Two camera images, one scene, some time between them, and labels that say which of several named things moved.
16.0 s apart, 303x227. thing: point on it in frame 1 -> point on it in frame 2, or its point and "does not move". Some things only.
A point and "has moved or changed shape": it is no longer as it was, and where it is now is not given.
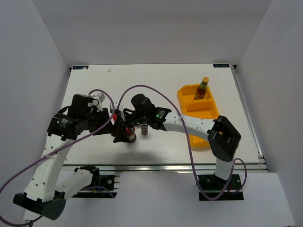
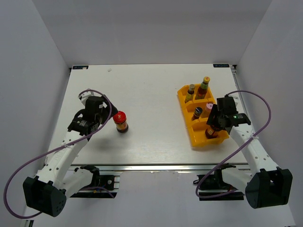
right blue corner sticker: (221, 65) does not move
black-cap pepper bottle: (144, 128) -> (197, 112)
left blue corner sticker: (80, 67) does not move
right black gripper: (126, 122) -> (212, 118)
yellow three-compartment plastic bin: (205, 108) does not move
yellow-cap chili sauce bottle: (201, 90) does not move
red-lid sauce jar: (132, 137) has moved or changed shape
